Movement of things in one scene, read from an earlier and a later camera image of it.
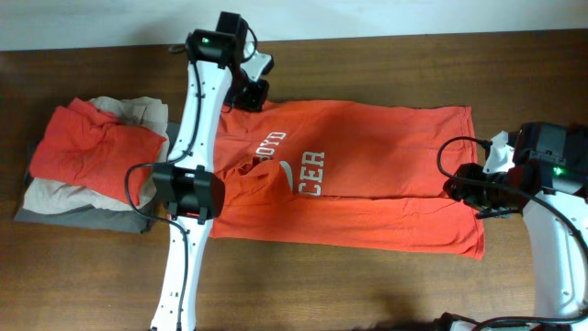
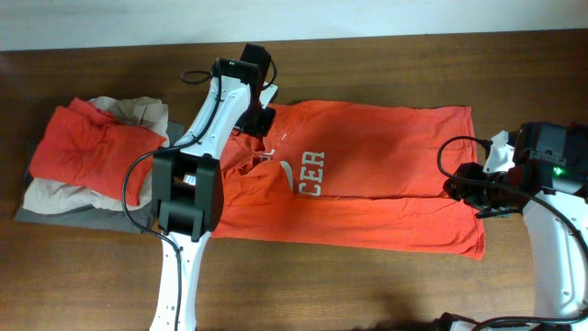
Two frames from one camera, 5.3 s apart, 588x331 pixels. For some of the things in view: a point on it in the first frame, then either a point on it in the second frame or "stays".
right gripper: x=467 y=192 stays
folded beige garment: x=144 y=113 stays
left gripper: x=254 y=102 → x=262 y=125
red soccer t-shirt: x=356 y=173 stays
